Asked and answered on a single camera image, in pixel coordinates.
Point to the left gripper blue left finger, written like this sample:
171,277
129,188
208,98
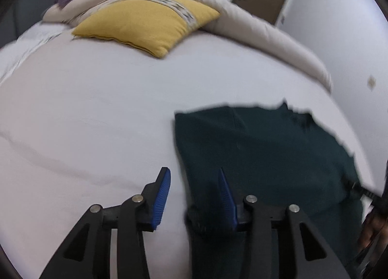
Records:
155,196

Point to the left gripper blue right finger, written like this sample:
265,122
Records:
234,212

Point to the dark green sweater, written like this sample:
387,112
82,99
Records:
280,156

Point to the person's right hand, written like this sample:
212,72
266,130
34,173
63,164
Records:
373,225

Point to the white bed sheet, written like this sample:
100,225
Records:
85,121

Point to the yellow patterned cushion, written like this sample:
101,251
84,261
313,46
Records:
153,26

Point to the white flat pillow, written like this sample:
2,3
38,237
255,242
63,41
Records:
16,52

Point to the dark grey bed headboard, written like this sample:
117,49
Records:
21,16

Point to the beige wall socket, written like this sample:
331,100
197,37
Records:
371,82

